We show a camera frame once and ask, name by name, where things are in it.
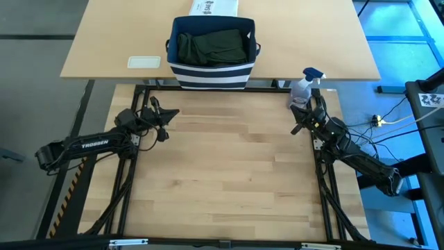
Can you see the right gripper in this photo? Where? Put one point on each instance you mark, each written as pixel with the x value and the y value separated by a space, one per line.
pixel 315 119

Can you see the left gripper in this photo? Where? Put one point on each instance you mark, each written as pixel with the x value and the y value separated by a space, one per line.
pixel 156 118

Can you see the navy white striped fabric bin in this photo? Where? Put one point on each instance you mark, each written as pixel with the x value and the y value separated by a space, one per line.
pixel 211 76

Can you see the dark green shirt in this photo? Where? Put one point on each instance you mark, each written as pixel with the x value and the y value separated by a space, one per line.
pixel 215 48

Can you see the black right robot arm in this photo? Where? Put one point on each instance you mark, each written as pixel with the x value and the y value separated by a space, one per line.
pixel 360 156

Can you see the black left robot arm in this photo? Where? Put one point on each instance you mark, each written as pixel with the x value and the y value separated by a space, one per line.
pixel 90 146

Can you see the Dawn spray bottle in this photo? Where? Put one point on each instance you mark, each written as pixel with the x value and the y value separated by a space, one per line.
pixel 300 93

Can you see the silver mounting plate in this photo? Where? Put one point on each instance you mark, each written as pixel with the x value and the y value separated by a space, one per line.
pixel 317 145

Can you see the white rectangular label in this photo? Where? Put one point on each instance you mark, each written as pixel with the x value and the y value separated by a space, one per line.
pixel 144 62

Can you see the white power strip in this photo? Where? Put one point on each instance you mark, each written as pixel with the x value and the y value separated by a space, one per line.
pixel 377 121

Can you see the light wooden table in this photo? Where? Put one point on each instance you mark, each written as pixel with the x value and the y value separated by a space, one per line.
pixel 104 34

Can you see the hazard striped black base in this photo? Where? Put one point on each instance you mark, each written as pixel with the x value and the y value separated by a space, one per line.
pixel 69 201

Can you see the white printed cardboard box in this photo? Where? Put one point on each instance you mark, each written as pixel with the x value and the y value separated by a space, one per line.
pixel 215 7

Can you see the black equipment cart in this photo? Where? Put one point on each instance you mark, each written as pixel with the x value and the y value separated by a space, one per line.
pixel 426 156

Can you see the white paper with black marks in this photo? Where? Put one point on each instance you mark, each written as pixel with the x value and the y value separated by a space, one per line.
pixel 431 100

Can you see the grey chair leg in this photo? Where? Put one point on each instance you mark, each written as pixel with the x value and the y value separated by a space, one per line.
pixel 12 154

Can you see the black front crossbar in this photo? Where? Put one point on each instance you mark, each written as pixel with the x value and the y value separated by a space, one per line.
pixel 52 243

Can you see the black metal table frame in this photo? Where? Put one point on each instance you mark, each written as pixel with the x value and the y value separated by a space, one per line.
pixel 138 173

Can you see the silver metal bracket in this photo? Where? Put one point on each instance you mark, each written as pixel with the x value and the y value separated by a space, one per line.
pixel 128 242
pixel 320 246

